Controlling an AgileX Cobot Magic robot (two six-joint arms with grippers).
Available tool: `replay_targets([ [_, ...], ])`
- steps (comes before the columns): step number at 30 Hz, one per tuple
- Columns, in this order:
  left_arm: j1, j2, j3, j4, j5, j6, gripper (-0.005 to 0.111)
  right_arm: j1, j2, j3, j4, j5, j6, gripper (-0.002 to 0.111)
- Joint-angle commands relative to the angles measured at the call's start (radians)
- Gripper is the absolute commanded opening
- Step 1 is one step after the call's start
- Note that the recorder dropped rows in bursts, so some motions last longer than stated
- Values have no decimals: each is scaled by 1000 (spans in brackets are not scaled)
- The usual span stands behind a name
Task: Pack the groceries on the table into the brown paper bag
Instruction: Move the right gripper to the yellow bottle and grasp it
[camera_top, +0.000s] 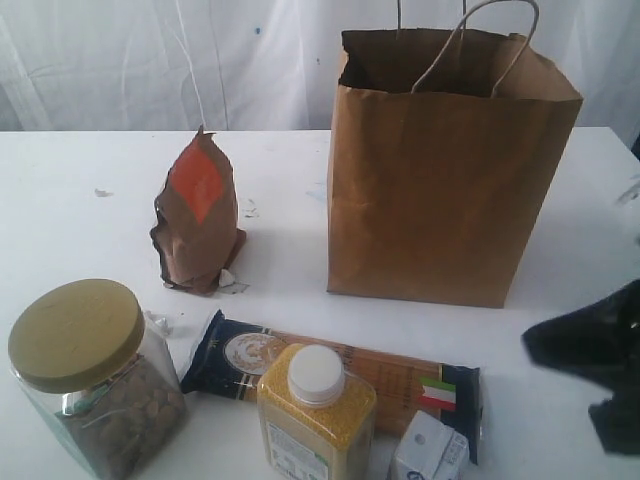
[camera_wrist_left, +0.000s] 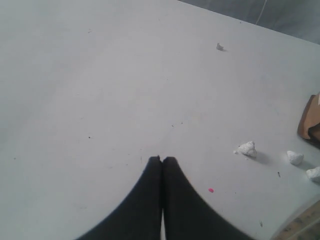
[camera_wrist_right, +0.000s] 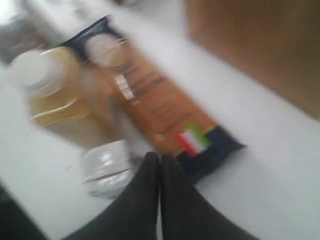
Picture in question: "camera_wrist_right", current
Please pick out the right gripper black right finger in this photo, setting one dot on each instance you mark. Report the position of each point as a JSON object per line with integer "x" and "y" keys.
{"x": 185, "y": 214}

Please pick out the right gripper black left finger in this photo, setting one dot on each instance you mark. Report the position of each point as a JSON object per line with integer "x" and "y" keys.
{"x": 133, "y": 214}

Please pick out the small white carton box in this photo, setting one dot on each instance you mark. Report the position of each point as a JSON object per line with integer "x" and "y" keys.
{"x": 107, "y": 169}

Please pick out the yellow grain bottle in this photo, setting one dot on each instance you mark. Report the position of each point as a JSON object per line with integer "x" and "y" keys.
{"x": 65, "y": 98}

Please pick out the large brown paper bag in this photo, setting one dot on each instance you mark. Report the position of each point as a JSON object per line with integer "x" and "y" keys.
{"x": 276, "y": 42}

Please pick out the spaghetti packet, dark blue ends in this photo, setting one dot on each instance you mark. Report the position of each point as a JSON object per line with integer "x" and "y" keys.
{"x": 166, "y": 115}

